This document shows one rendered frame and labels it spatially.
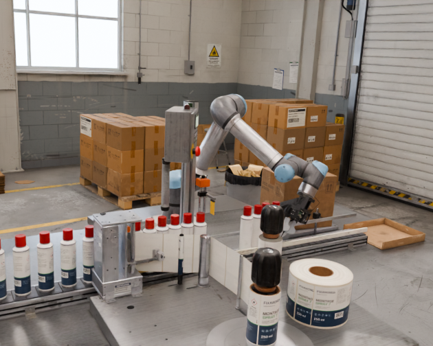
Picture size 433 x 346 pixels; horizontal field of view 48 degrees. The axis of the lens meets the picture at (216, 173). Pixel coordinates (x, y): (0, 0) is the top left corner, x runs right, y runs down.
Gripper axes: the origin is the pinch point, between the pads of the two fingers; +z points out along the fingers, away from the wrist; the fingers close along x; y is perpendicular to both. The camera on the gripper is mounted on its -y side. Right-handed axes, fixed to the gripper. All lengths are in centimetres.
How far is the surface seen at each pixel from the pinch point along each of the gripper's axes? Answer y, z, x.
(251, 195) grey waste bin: -196, -16, 127
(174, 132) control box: -2, -14, -68
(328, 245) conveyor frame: 5.9, -5.7, 23.5
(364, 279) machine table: 33.0, 0.0, 21.1
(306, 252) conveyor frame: 5.9, 2.0, 13.0
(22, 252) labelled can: 3, 44, -97
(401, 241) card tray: 13, -24, 59
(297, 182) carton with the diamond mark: -19.6, -25.7, 11.8
